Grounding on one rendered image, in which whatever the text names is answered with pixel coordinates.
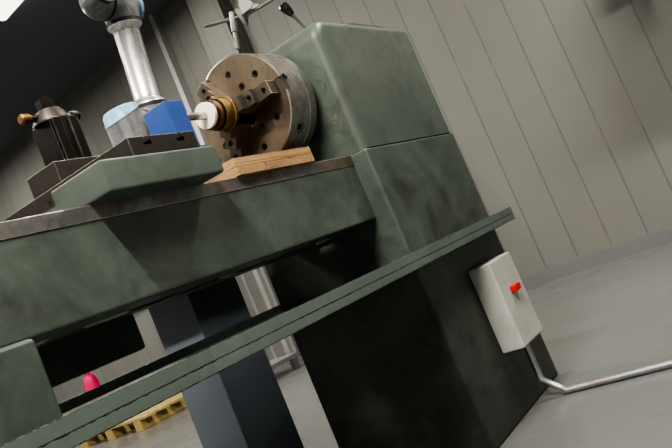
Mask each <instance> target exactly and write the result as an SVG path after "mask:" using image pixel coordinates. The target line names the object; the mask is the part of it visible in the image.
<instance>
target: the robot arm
mask: <svg viewBox="0 0 672 448"><path fill-rule="evenodd" d="M230 3H231V5H232V7H233V9H234V10H235V12H236V14H237V16H238V17H239V19H240V20H241V21H242V23H243V24H244V25H249V16H250V15H249V16H247V17H245V16H244V14H245V13H246V12H248V11H250V10H251V9H253V8H255V7H256V6H258V3H257V2H252V1H251V0H230ZM79 4H80V7H81V9H82V11H83V12H84V13H85V14H86V15H87V16H88V17H90V18H91V19H94V20H98V21H105V24H106V27H107V30H108V32H109V33H111V34H113V35H114V37H115V40H116V44H117V47H118V50H119V53H120V57H121V60H122V63H123V66H124V69H125V73H126V76H127V79H128V82H129V86H130V89H131V92H132V95H133V99H134V102H129V103H125V104H122V105H120V106H118V107H115V108H113V109H112V110H110V111H108V112H107V113H106V114H105V115H104V117H103V122H104V124H105V129H106V130H107V132H108V135H109V137H110V140H111V142H112V145H113V146H115V145H116V144H118V143H119V142H121V141H122V140H124V139H125V138H127V137H137V136H143V137H145V136H147V135H151V134H150V132H149V129H148V127H147V124H146V122H145V119H144V117H143V115H144V114H145V113H147V112H148V111H150V110H151V109H153V108H154V107H156V106H157V105H158V104H160V103H161V102H163V101H166V99H165V98H163V97H161V96H160V94H159V91H158V88H157V84H156V81H155V78H154V75H153V71H152V68H151V65H150V62H149V59H148V55H147V52H146V49H145V46H144V42H143V39H142V36H141V33H140V29H139V28H140V26H141V25H142V18H143V16H144V14H143V12H144V3H143V1H142V0H79Z"/></svg>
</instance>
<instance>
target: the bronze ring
mask: <svg viewBox="0 0 672 448"><path fill-rule="evenodd" d="M204 102H209V103H212V104H213V105H214V106H215V108H216V110H217V113H218V119H217V123H216V125H215V126H214V127H213V128H211V129H206V130H212V131H220V132H228V131H231V130H232V129H233V128H234V127H235V125H236V123H237V122H238V120H239V117H240V114H238V111H237V107H236V105H235V103H234V102H233V101H232V100H231V99H230V98H228V97H225V96H220V97H217V98H213V99H210V100H207V101H204Z"/></svg>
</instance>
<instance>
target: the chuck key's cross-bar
mask: <svg viewBox="0 0 672 448"><path fill-rule="evenodd" d="M273 1H274V0H266V1H265V2H263V3H261V4H260V5H258V6H256V7H255V8H253V9H251V10H250V11H248V12H246V13H245V14H244V16H245V17H247V16H249V15H251V14H253V13H254V12H256V11H258V10H259V9H261V8H263V7H264V6H266V5H268V4H269V3H271V2H273ZM226 22H230V20H229V18H225V19H222V20H218V21H214V22H211V23H207V24H204V27H205V28H208V27H211V26H215V25H219V24H222V23H226Z"/></svg>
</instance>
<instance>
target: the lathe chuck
mask: <svg viewBox="0 0 672 448"><path fill-rule="evenodd" d="M282 75H283V77H285V78H286V80H287V82H288V84H289V86H290V88H291V91H290V90H289V89H285V90H284V91H283V92H281V93H280V94H279V95H277V96H276V97H275V98H273V99H272V100H271V101H269V102H268V103H267V104H265V105H264V106H263V107H262V108H260V109H259V110H258V111H257V119H256V122H255V123H254V121H253V120H252V117H251V113H248V114H240V117H239V120H238V122H237V123H236V124H249V125H253V126H252V127H251V128H250V146H251V155H257V154H264V153H270V152H276V151H283V150H289V149H296V148H301V146H302V144H303V142H304V140H305V138H306V135H307V132H308V128H309V123H310V104H309V98H308V94H307V91H306V88H305V86H304V83H303V81H302V79H301V78H300V76H299V75H298V73H297V72H296V71H295V70H294V68H293V67H292V66H291V65H289V64H288V63H287V62H286V61H284V60H283V59H281V58H279V57H276V56H274V55H269V54H251V53H239V54H234V55H231V56H228V57H226V58H224V59H223V60H221V61H220V62H219V63H218V64H216V65H215V67H214V68H213V69H212V70H211V71H210V73H209V74H208V76H207V78H206V79H207V80H209V81H210V82H211V83H213V84H214V85H216V86H217V87H219V88H220V89H221V90H223V91H224V92H226V93H227V94H229V95H230V96H232V97H233V98H234V97H235V96H241V95H242V94H244V93H245V92H246V91H247V90H249V89H255V88H256V87H257V86H258V85H260V84H261V83H262V82H264V81H265V80H275V79H277V78H278V77H281V76H282ZM299 121H302V122H303V128H302V130H301V131H300V132H299V133H297V132H296V126H297V124H298V122H299ZM202 130H203V133H204V136H205V138H206V141H207V143H208V144H209V146H214V147H215V150H216V152H217V154H218V157H219V159H221V160H222V161H223V162H224V163H226V162H227V161H229V160H231V159H230V149H229V148H225V138H220V135H219V131H212V130H206V129H202Z"/></svg>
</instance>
